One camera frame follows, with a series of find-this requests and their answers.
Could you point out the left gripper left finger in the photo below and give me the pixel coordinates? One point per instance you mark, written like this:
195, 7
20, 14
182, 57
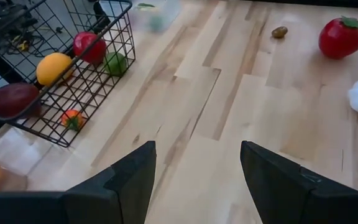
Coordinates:
73, 205

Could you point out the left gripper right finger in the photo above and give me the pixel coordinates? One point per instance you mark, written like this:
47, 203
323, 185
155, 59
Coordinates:
300, 199

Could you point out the small orange-red leafy fruit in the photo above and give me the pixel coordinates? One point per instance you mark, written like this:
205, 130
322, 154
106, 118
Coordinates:
71, 119

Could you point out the dark red fruit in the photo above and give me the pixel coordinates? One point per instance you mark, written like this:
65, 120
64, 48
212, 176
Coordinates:
11, 99

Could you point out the yellow lemon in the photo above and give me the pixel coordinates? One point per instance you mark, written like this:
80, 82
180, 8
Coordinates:
53, 68

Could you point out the green lime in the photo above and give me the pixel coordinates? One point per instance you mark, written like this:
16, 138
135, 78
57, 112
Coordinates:
116, 63

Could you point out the glossy red round fruit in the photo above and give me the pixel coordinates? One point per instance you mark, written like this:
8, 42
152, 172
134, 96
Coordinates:
89, 46

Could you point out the red strawberry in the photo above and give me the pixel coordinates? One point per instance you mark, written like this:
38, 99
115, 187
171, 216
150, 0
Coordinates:
340, 39

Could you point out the brown nut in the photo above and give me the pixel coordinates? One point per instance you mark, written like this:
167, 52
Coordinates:
279, 32

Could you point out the yellow power plug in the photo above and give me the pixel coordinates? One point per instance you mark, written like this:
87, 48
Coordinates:
22, 46

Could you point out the small clear plastic container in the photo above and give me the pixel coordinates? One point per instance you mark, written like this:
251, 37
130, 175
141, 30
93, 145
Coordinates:
166, 15

